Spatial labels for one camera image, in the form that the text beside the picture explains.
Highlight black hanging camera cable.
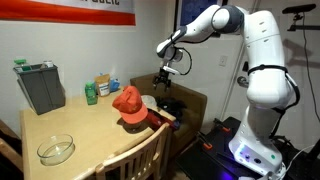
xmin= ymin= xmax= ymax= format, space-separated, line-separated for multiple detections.
xmin=301 ymin=12 xmax=320 ymax=125

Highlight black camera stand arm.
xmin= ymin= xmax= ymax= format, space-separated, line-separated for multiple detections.
xmin=287 ymin=13 xmax=320 ymax=33

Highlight grey plastic bin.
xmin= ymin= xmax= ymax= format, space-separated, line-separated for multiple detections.
xmin=13 ymin=63 xmax=67 ymax=116

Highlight blue cloth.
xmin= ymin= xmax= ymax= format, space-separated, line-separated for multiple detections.
xmin=171 ymin=110 xmax=185 ymax=132

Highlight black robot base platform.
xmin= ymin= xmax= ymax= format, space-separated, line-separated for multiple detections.
xmin=175 ymin=116 xmax=320 ymax=180

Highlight red and white banner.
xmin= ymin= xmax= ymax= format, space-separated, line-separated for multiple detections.
xmin=0 ymin=0 xmax=137 ymax=27

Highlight green capped bottle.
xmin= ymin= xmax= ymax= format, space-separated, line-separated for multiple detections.
xmin=13 ymin=58 xmax=32 ymax=72

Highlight orange baseball cap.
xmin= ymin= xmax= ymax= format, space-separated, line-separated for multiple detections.
xmin=112 ymin=85 xmax=149 ymax=125

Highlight green plastic bottle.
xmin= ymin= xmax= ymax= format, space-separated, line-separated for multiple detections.
xmin=84 ymin=81 xmax=99 ymax=106

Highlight brown sofa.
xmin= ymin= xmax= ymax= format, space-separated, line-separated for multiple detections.
xmin=129 ymin=71 xmax=208 ymax=158

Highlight white light switch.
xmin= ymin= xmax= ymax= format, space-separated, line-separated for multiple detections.
xmin=218 ymin=55 xmax=229 ymax=67

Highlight orange handled clamp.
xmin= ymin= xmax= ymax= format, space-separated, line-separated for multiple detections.
xmin=197 ymin=132 xmax=214 ymax=150
xmin=213 ymin=118 xmax=232 ymax=133

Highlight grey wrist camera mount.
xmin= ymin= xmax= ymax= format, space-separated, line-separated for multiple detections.
xmin=162 ymin=64 xmax=183 ymax=76

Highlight black clothes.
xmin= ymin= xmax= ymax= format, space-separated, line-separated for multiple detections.
xmin=156 ymin=96 xmax=188 ymax=116

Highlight dark wooden furniture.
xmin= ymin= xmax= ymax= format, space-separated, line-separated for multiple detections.
xmin=0 ymin=119 xmax=24 ymax=180

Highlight black framed picture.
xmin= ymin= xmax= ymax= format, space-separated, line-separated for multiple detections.
xmin=173 ymin=0 xmax=230 ymax=33

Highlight translucent plastic container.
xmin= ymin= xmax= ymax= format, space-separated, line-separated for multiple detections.
xmin=140 ymin=94 xmax=158 ymax=112

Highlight metal door handle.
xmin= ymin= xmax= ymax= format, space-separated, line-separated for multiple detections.
xmin=237 ymin=75 xmax=251 ymax=89

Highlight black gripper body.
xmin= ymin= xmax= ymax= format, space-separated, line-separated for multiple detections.
xmin=155 ymin=67 xmax=171 ymax=84

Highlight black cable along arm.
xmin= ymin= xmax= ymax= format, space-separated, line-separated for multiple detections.
xmin=247 ymin=64 xmax=301 ymax=139

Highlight white can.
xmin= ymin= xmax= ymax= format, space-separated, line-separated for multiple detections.
xmin=41 ymin=60 xmax=55 ymax=69

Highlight light wooden chair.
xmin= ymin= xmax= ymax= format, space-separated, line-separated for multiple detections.
xmin=94 ymin=123 xmax=173 ymax=180

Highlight blue packet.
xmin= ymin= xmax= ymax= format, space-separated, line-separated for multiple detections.
xmin=109 ymin=78 xmax=121 ymax=93

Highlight clear glass bowl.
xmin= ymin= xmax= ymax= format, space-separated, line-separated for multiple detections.
xmin=36 ymin=134 xmax=76 ymax=167

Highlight black camera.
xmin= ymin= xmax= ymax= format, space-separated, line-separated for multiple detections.
xmin=282 ymin=3 xmax=317 ymax=15

